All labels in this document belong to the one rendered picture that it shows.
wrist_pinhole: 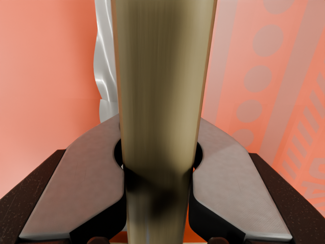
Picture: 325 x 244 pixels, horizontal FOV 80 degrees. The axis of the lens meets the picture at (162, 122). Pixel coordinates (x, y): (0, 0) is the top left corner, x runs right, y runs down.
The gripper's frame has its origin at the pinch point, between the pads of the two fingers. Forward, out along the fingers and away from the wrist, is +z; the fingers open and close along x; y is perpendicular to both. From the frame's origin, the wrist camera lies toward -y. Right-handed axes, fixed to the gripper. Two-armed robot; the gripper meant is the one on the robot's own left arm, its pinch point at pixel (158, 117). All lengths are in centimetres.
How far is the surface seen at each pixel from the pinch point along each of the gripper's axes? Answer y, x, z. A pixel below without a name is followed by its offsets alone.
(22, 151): 6.5, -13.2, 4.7
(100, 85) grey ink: -0.4, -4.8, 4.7
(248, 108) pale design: 1.3, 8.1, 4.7
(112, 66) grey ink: -2.1, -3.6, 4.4
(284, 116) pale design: 2.0, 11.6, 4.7
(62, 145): 5.7, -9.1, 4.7
